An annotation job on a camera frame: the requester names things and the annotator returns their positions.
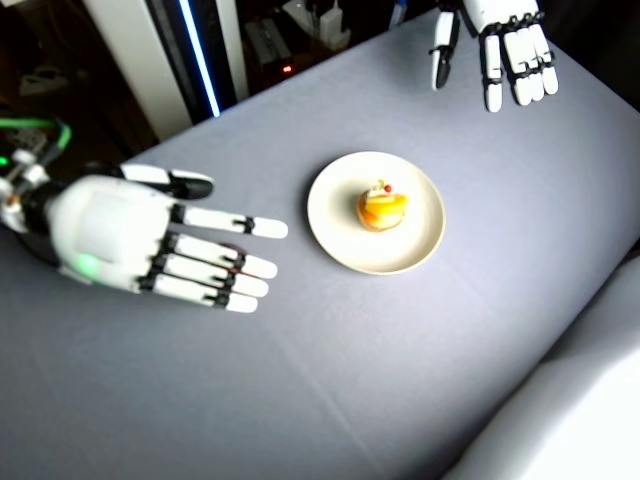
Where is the grey tablecloth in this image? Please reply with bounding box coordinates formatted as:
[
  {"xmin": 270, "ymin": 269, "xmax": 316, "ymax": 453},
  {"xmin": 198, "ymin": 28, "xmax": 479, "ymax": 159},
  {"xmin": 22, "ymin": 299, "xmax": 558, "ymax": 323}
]
[{"xmin": 0, "ymin": 7, "xmax": 640, "ymax": 480}]

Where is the white rounded robot shell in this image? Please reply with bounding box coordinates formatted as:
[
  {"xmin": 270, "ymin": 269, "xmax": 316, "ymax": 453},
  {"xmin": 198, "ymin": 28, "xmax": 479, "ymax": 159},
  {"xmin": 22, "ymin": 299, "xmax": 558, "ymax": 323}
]
[{"xmin": 439, "ymin": 257, "xmax": 640, "ymax": 480}]

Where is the cream round plate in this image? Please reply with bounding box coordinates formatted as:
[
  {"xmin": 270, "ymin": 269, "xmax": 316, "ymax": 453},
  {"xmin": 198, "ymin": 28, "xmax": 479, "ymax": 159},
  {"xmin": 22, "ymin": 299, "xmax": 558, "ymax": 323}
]
[{"xmin": 306, "ymin": 150, "xmax": 447, "ymax": 276}]

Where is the green cable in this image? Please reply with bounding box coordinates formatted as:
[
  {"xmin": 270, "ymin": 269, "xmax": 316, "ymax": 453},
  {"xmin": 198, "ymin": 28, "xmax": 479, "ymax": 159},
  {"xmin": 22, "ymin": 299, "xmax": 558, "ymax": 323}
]
[{"xmin": 0, "ymin": 117, "xmax": 73, "ymax": 154}]

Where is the small orange fruit tart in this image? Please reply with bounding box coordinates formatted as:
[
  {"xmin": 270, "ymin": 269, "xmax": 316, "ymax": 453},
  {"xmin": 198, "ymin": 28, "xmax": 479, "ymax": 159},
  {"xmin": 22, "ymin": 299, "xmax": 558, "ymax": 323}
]
[{"xmin": 356, "ymin": 178, "xmax": 410, "ymax": 232}]

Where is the white charger box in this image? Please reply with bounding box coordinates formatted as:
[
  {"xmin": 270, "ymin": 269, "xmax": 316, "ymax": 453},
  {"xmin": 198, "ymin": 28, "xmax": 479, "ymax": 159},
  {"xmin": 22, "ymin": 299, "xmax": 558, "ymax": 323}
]
[{"xmin": 310, "ymin": 0, "xmax": 352, "ymax": 50}]

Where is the black device with red light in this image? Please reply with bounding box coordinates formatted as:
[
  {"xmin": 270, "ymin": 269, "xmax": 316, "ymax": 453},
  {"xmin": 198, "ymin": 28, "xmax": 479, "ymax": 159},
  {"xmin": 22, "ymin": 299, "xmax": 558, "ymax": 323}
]
[{"xmin": 243, "ymin": 18, "xmax": 297, "ymax": 77}]

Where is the white column with blue light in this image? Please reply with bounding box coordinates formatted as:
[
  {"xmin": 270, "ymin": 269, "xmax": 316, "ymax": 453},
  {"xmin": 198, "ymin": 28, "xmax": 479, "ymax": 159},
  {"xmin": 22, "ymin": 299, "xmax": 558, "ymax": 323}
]
[{"xmin": 82, "ymin": 0, "xmax": 251, "ymax": 142}]

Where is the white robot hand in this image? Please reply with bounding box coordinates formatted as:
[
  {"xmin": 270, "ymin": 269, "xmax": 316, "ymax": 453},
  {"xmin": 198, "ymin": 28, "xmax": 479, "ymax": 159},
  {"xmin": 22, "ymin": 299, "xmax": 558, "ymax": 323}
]
[
  {"xmin": 47, "ymin": 162, "xmax": 290, "ymax": 315},
  {"xmin": 428, "ymin": 0, "xmax": 560, "ymax": 113}
]

